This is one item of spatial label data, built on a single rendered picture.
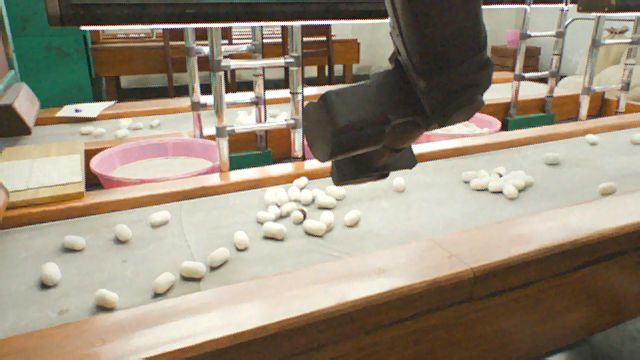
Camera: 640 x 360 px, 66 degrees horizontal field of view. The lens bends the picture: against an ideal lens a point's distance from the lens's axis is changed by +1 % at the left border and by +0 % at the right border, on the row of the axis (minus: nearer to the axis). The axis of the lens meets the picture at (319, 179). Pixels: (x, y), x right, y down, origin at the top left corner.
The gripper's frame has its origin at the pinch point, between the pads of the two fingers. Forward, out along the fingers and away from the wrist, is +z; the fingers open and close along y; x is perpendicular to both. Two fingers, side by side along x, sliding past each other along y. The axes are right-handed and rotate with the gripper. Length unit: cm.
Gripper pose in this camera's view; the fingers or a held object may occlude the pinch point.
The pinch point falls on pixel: (343, 174)
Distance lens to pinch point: 63.4
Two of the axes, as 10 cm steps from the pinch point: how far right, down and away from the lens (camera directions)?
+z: -3.0, 3.5, 8.9
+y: -9.2, 1.5, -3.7
